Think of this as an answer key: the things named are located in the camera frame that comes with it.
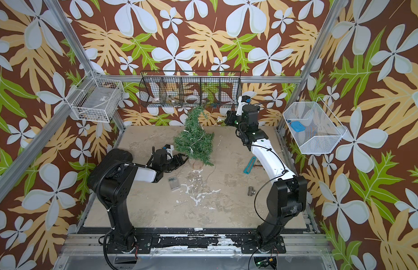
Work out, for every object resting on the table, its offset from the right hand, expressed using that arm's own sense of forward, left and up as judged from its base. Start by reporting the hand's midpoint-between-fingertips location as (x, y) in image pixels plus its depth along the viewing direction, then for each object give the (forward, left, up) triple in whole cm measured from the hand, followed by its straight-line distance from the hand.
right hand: (226, 110), depth 81 cm
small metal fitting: (-28, -14, -32) cm, 45 cm away
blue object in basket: (-3, -38, -8) cm, 39 cm away
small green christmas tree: (-15, +15, -4) cm, 22 cm away
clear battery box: (-22, +28, -33) cm, 49 cm away
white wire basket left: (+8, +67, +2) cm, 67 cm away
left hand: (-8, +21, -27) cm, 35 cm away
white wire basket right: (-5, -44, -8) cm, 45 cm away
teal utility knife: (-11, -16, -34) cm, 39 cm away
